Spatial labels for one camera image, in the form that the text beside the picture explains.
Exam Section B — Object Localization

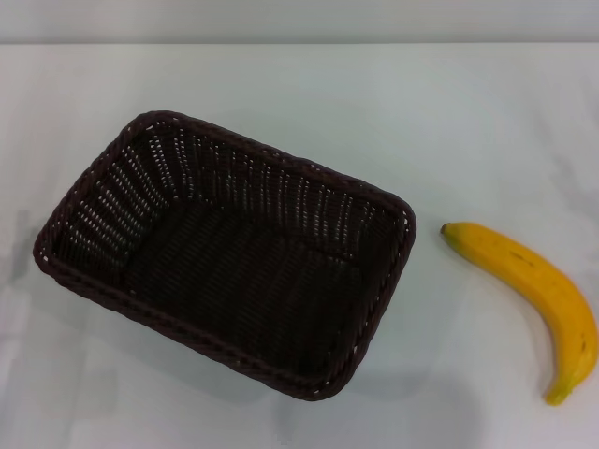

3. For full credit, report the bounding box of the dark brown woven basket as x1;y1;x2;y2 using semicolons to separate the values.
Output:
32;109;417;402

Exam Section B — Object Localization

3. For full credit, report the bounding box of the yellow banana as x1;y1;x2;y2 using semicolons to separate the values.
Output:
439;222;599;407

